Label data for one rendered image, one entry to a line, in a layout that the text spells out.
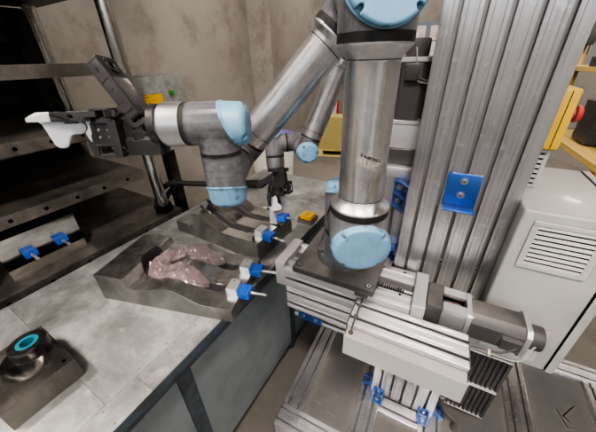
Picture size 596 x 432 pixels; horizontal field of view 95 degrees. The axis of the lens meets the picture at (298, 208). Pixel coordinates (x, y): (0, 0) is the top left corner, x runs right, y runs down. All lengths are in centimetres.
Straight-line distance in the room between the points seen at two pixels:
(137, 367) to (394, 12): 97
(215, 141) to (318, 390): 124
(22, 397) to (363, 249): 84
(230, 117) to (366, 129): 22
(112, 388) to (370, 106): 90
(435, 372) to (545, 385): 115
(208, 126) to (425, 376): 67
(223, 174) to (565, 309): 85
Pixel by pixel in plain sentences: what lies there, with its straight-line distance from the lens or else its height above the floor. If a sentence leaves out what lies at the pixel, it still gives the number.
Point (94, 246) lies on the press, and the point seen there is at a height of 79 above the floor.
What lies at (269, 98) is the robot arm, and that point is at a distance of 60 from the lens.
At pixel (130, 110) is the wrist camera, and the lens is 57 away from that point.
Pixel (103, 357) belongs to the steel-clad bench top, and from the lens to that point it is 105.
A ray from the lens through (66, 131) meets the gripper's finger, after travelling 62.
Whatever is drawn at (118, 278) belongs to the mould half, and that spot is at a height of 91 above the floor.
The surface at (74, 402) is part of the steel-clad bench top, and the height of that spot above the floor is 80.
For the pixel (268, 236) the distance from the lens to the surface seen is 112.
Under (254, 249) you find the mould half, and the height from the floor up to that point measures 86.
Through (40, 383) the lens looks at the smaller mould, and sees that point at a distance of 99.
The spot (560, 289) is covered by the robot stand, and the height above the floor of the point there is 104.
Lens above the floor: 154
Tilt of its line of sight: 29 degrees down
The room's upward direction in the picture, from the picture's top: 2 degrees counter-clockwise
